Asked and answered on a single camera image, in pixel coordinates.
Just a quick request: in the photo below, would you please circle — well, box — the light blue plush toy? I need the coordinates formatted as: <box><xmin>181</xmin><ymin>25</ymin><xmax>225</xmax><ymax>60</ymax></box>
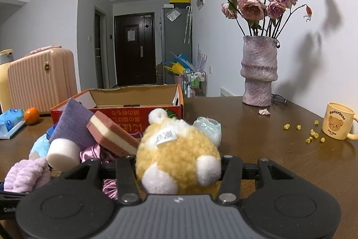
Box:
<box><xmin>28</xmin><ymin>133</ymin><xmax>50</xmax><ymax>160</ymax></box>

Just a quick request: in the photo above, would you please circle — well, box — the purple textured vase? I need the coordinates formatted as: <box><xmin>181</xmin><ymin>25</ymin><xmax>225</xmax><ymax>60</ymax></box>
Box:
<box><xmin>240</xmin><ymin>36</ymin><xmax>278</xmax><ymax>107</ymax></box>

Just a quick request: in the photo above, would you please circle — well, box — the yellow thermos jug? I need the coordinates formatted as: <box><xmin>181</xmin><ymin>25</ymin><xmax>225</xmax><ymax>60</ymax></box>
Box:
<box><xmin>0</xmin><ymin>49</ymin><xmax>13</xmax><ymax>113</ymax></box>

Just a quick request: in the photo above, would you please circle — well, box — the pink ribbed small suitcase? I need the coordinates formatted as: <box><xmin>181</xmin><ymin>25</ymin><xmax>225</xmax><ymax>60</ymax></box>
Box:
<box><xmin>7</xmin><ymin>46</ymin><xmax>78</xmax><ymax>114</ymax></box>

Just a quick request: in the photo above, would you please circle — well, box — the blue small carton box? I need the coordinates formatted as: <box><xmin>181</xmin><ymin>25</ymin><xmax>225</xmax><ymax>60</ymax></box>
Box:
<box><xmin>46</xmin><ymin>125</ymin><xmax>56</xmax><ymax>140</ymax></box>

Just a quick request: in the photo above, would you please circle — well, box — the white board against wall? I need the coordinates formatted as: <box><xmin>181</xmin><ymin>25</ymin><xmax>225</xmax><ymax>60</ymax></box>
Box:
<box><xmin>220</xmin><ymin>87</ymin><xmax>235</xmax><ymax>97</ymax></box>

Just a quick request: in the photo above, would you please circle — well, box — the pink layered sponge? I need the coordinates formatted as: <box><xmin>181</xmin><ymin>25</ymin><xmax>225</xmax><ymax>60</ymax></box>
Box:
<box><xmin>86</xmin><ymin>112</ymin><xmax>140</xmax><ymax>157</ymax></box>

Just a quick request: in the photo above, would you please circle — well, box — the storage cart with bottles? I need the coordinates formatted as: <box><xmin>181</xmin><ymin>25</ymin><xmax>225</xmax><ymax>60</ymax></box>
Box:
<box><xmin>183</xmin><ymin>69</ymin><xmax>207</xmax><ymax>98</ymax></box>

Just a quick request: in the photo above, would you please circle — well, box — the translucent plastic wrapped item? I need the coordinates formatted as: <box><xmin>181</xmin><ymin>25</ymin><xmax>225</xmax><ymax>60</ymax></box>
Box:
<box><xmin>193</xmin><ymin>116</ymin><xmax>222</xmax><ymax>148</ymax></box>

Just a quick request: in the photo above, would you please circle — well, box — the white foam cylinder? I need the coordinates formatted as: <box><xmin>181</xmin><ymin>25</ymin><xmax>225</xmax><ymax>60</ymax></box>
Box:
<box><xmin>46</xmin><ymin>138</ymin><xmax>81</xmax><ymax>172</ymax></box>

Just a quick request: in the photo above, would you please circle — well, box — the red cardboard box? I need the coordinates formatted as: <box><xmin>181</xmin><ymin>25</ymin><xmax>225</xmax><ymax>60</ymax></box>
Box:
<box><xmin>50</xmin><ymin>84</ymin><xmax>184</xmax><ymax>137</ymax></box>

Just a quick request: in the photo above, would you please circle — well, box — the purple woven pouch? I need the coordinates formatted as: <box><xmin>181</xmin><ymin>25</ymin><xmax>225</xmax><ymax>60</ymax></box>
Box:
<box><xmin>49</xmin><ymin>98</ymin><xmax>96</xmax><ymax>151</ymax></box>

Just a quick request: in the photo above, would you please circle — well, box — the orange tangerine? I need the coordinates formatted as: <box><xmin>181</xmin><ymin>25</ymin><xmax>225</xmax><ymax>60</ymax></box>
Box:
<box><xmin>24</xmin><ymin>107</ymin><xmax>40</xmax><ymax>125</ymax></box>

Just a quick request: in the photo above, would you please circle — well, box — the grey refrigerator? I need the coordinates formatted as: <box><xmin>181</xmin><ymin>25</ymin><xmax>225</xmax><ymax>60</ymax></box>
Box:
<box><xmin>160</xmin><ymin>5</ymin><xmax>193</xmax><ymax>85</ymax></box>

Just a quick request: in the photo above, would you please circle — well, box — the dark entrance door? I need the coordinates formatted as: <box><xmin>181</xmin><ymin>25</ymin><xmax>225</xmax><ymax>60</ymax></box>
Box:
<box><xmin>114</xmin><ymin>13</ymin><xmax>156</xmax><ymax>87</ymax></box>

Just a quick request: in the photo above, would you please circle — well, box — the blue tissue pack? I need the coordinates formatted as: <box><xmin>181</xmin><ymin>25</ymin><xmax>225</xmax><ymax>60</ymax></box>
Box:
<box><xmin>0</xmin><ymin>109</ymin><xmax>25</xmax><ymax>140</ymax></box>

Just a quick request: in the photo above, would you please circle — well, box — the yellow box on fridge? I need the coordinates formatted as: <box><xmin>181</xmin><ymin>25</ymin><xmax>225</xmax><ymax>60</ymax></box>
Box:
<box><xmin>169</xmin><ymin>0</ymin><xmax>191</xmax><ymax>4</ymax></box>

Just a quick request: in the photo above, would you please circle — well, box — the yellow white plush toy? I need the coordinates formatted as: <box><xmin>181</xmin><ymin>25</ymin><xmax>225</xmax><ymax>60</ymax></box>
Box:
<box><xmin>135</xmin><ymin>108</ymin><xmax>222</xmax><ymax>195</ymax></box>

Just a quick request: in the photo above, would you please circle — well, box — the purple satin scrunchie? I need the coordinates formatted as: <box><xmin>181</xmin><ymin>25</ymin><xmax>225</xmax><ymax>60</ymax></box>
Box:
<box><xmin>79</xmin><ymin>144</ymin><xmax>118</xmax><ymax>200</ymax></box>

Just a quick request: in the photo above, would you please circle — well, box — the fallen pink petal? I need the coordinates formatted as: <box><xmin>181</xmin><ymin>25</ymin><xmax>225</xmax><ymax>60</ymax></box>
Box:
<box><xmin>258</xmin><ymin>109</ymin><xmax>271</xmax><ymax>116</ymax></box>

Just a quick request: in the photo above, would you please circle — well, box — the yellow bear mug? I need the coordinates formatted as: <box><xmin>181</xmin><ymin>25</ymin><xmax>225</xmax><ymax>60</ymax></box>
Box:
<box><xmin>322</xmin><ymin>102</ymin><xmax>357</xmax><ymax>141</ymax></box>

